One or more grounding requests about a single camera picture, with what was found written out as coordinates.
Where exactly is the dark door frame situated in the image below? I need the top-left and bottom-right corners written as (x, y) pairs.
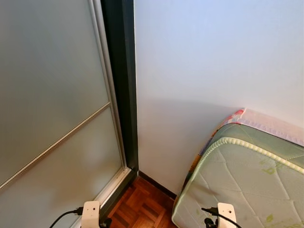
top-left (101, 0), bottom-right (139, 224)

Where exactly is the frosted glass sliding door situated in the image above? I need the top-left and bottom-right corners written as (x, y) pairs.
top-left (0, 0), bottom-right (133, 228)

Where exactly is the pink patterned fabric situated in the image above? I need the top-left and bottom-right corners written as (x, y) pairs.
top-left (216, 108), bottom-right (304, 147)

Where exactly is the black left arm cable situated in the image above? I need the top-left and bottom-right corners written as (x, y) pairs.
top-left (50, 207), bottom-right (85, 228)

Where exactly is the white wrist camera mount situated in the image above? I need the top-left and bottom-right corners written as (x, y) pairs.
top-left (217, 203), bottom-right (237, 228)
top-left (81, 201), bottom-right (101, 228)

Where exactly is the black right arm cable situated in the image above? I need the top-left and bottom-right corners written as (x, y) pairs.
top-left (201, 206), bottom-right (242, 228)

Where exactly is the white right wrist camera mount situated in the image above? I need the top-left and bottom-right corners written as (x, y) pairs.
top-left (217, 203), bottom-right (237, 228)

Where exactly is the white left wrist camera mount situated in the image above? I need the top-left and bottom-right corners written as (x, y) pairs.
top-left (81, 201), bottom-right (101, 228)

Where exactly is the dark wooden skirting board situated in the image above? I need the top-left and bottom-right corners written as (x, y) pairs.
top-left (137, 170), bottom-right (178, 200)

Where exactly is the green white quilted mattress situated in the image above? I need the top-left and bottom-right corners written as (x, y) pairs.
top-left (171, 123), bottom-right (304, 228)

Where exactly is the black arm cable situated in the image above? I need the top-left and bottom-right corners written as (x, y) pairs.
top-left (201, 206), bottom-right (242, 228)
top-left (50, 207), bottom-right (85, 228)

